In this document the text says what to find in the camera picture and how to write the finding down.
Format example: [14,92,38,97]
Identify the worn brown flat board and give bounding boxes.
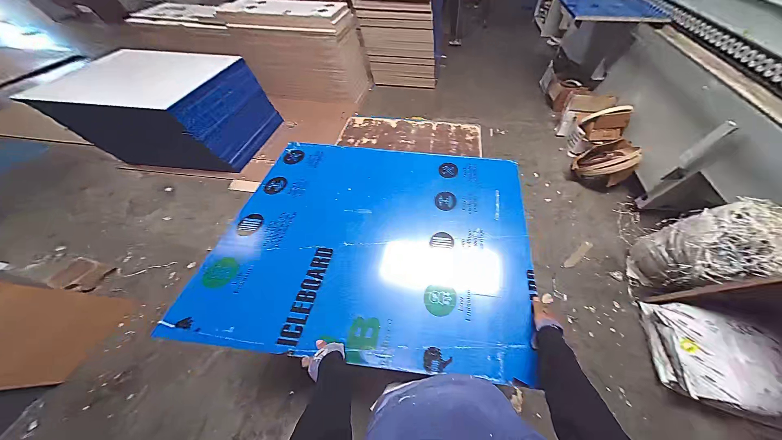
[336,115,483,158]

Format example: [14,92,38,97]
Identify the tall stack of brown boards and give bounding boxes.
[126,0,371,105]

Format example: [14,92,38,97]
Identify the person's right forearm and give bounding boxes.
[533,325,631,440]

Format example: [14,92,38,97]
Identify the sack of shredded strips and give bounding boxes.
[626,197,782,300]

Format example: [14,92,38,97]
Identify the torn brown cardboard piece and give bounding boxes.
[48,257,117,292]

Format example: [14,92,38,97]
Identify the person's left forearm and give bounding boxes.
[290,350,353,440]

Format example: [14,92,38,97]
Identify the large tan floor sheet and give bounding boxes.
[116,98,367,180]

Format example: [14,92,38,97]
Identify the open cardboard box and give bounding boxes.
[556,93,634,157]

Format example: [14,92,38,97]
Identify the round basket of scraps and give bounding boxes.
[571,138,643,188]

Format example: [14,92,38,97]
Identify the brown cardboard sheet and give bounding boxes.
[0,279,138,392]

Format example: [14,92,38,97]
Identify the stack of blue-backed tan boards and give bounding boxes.
[352,0,443,89]

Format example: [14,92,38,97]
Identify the white plastic sack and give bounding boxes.
[638,301,782,422]

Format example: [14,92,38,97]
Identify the person's right hand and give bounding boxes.
[532,295,563,349]

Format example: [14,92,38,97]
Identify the person's left hand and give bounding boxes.
[302,340,346,383]

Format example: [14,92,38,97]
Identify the large blue printed board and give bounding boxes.
[151,142,541,389]

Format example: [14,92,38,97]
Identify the grey metal machine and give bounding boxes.
[589,0,782,211]

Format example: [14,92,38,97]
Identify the blue-topped grey table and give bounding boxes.
[535,0,673,80]

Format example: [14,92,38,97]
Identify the stack of blue-edged white boards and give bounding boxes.
[11,49,284,173]

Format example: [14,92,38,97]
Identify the person's body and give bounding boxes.
[365,374,546,440]

